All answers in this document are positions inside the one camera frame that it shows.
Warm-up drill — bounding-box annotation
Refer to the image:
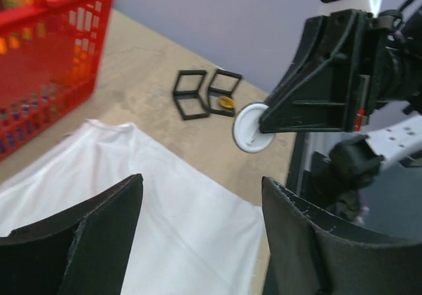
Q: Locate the round pin brooch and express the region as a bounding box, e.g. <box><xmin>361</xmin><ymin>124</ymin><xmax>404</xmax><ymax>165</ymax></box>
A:
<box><xmin>232</xmin><ymin>102</ymin><xmax>276</xmax><ymax>154</ymax></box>

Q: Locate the red shopping basket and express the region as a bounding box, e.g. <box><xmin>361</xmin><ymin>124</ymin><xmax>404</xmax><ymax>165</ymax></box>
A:
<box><xmin>1</xmin><ymin>0</ymin><xmax>113</xmax><ymax>157</ymax></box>

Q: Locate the white shirt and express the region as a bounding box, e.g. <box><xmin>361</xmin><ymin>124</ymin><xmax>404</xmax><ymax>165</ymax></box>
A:
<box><xmin>1</xmin><ymin>120</ymin><xmax>264</xmax><ymax>294</ymax></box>

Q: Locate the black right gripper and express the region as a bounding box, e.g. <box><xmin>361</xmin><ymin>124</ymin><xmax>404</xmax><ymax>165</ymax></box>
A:
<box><xmin>259</xmin><ymin>10</ymin><xmax>392</xmax><ymax>133</ymax></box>

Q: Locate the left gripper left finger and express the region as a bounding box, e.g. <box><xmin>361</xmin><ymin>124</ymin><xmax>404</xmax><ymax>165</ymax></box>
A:
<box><xmin>1</xmin><ymin>174</ymin><xmax>143</xmax><ymax>294</ymax></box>

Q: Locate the black display case right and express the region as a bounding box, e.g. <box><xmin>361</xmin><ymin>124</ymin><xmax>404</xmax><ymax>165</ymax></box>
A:
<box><xmin>206</xmin><ymin>69</ymin><xmax>243</xmax><ymax>117</ymax></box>

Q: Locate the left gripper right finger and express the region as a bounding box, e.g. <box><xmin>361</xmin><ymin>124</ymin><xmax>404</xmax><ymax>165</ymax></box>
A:
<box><xmin>262</xmin><ymin>177</ymin><xmax>421</xmax><ymax>294</ymax></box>

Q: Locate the black display case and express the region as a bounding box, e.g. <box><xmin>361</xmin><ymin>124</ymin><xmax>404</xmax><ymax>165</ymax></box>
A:
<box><xmin>172</xmin><ymin>69</ymin><xmax>210</xmax><ymax>121</ymax></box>
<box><xmin>206</xmin><ymin>69</ymin><xmax>243</xmax><ymax>117</ymax></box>

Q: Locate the yellow pin brooch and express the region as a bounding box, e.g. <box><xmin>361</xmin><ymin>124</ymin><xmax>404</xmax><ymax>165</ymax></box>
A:
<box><xmin>218</xmin><ymin>96</ymin><xmax>235</xmax><ymax>109</ymax></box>

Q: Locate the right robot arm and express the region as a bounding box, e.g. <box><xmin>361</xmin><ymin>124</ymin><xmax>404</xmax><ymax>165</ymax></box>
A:
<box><xmin>258</xmin><ymin>0</ymin><xmax>421</xmax><ymax>222</ymax></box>

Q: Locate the black display case left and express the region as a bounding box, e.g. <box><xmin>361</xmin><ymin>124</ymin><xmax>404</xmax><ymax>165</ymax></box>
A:
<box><xmin>172</xmin><ymin>69</ymin><xmax>210</xmax><ymax>121</ymax></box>

